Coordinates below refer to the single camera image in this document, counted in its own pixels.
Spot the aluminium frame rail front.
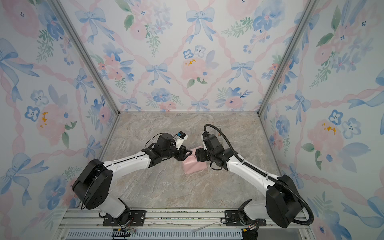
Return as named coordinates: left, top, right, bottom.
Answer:
left=58, top=206, right=310, bottom=230

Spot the aluminium corner post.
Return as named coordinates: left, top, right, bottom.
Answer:
left=48, top=0, right=120, bottom=116
left=257, top=0, right=318, bottom=119

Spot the right aluminium corner post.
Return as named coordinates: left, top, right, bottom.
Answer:
left=257, top=0, right=318, bottom=119

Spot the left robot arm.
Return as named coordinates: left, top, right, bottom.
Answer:
left=72, top=131, right=192, bottom=226

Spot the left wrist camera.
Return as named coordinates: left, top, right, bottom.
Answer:
left=175, top=131, right=188, bottom=150

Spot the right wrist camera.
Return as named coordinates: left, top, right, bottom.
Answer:
left=202, top=132, right=214, bottom=151

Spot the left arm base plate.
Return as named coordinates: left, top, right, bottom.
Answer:
left=103, top=210, right=147, bottom=227

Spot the purple pink wrapping paper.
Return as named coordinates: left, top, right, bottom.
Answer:
left=182, top=146, right=207, bottom=175

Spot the left aluminium corner post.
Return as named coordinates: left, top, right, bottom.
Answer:
left=48, top=0, right=120, bottom=116

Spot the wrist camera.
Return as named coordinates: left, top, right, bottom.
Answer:
left=202, top=132, right=214, bottom=151
left=175, top=131, right=188, bottom=150

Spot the vented cable duct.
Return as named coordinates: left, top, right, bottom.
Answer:
left=62, top=229, right=243, bottom=240

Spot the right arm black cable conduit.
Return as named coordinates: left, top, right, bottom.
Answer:
left=203, top=123, right=315, bottom=226

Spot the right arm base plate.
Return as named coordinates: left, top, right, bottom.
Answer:
left=221, top=210, right=267, bottom=228

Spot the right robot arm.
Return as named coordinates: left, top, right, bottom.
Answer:
left=196, top=132, right=313, bottom=228

